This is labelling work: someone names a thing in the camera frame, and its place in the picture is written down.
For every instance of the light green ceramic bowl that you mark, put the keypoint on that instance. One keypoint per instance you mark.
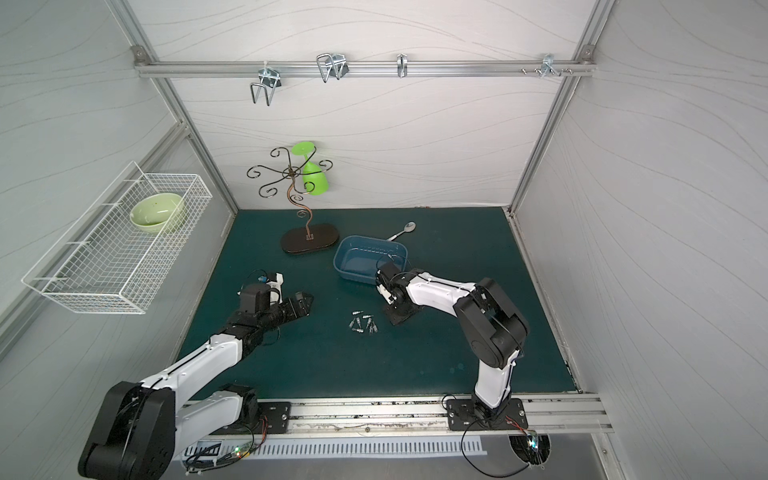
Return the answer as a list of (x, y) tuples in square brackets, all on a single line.
[(159, 213)]

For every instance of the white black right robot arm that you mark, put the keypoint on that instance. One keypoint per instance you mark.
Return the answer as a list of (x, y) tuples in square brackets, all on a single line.
[(492, 324)]

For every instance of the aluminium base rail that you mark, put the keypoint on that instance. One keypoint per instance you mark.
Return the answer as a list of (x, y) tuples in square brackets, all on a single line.
[(422, 416)]

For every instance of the green plastic goblet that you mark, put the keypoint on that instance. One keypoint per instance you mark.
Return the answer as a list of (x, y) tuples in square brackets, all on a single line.
[(313, 173)]

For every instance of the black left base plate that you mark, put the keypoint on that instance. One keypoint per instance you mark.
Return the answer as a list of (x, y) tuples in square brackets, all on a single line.
[(276, 414)]

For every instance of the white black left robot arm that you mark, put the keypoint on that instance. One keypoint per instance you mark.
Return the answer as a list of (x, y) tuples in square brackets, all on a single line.
[(142, 426)]

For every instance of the blue plastic storage box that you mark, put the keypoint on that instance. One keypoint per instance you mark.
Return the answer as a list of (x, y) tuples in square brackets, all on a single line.
[(358, 258)]

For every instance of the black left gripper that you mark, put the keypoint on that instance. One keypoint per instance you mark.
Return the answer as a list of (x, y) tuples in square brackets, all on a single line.
[(294, 305)]

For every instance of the white wire basket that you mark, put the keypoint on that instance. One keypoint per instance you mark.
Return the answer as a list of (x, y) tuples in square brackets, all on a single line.
[(102, 264)]

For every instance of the metal hook right end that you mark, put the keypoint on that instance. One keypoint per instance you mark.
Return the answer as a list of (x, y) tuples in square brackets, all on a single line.
[(547, 68)]

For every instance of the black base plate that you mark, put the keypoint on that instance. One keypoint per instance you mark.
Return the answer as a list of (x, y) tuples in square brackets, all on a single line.
[(276, 414), (468, 414)]

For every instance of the metal double hook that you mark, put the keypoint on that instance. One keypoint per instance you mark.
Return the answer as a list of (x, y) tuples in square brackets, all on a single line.
[(268, 81), (332, 65)]

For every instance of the small metal hook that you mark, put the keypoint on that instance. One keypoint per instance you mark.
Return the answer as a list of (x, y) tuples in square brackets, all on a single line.
[(402, 65)]

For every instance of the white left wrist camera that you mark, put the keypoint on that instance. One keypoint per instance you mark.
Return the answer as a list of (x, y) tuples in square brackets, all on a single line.
[(274, 281)]

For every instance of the metal double hook left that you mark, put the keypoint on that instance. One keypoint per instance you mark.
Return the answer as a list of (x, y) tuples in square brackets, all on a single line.
[(268, 81)]

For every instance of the dark metal scroll cup stand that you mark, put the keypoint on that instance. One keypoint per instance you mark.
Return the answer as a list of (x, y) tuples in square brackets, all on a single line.
[(309, 238)]

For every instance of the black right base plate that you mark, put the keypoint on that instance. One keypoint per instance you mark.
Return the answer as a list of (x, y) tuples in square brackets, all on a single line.
[(468, 414)]

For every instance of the metal spoon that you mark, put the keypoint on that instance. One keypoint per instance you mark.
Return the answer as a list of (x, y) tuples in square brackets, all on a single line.
[(408, 228)]

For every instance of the white slotted cable duct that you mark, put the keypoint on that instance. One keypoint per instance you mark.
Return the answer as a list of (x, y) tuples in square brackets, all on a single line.
[(370, 448)]

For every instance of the metal double hook middle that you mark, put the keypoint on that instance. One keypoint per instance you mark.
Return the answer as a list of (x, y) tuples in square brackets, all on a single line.
[(332, 65)]

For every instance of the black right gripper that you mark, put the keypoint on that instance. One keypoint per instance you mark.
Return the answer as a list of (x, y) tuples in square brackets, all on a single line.
[(387, 279)]

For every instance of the aluminium cross rail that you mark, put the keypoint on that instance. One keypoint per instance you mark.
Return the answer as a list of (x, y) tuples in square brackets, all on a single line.
[(357, 69)]

